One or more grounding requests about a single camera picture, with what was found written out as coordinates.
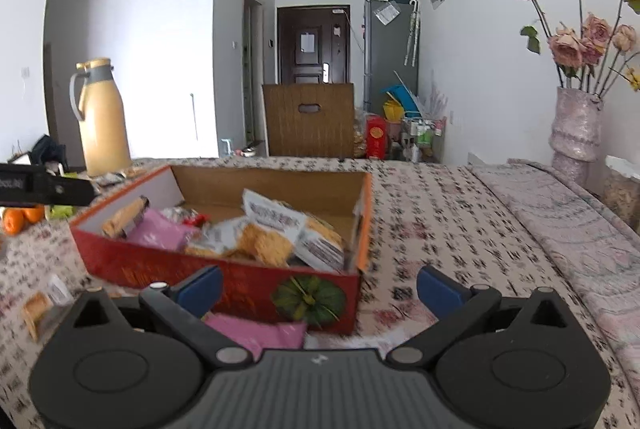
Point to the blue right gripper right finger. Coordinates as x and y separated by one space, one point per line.
440 294

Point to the grey refrigerator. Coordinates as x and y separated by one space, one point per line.
387 26

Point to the oat crisp snack packet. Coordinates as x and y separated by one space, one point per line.
273 216

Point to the orange fruit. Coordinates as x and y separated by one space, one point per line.
13 221
33 215

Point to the red cardboard pumpkin box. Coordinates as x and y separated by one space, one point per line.
263 280

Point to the patterned calligraphy tablecloth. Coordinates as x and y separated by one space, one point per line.
440 215

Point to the wire storage cart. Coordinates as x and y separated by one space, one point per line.
422 140

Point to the yellow dried flower branches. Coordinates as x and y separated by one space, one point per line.
632 75

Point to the pink grey folded blanket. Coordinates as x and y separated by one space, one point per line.
596 252

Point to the small green packet far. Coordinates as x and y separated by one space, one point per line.
60 212

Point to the white label snack packet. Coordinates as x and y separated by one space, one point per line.
319 246

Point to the pink snack packet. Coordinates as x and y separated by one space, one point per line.
163 229
257 337

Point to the dark brown entrance door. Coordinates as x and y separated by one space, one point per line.
313 45

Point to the pink textured vase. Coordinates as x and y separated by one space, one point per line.
576 133

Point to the yellow thermos jug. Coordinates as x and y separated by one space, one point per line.
97 106

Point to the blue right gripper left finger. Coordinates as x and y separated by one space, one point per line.
199 293

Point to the clear jar of nuts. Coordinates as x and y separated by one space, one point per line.
621 190

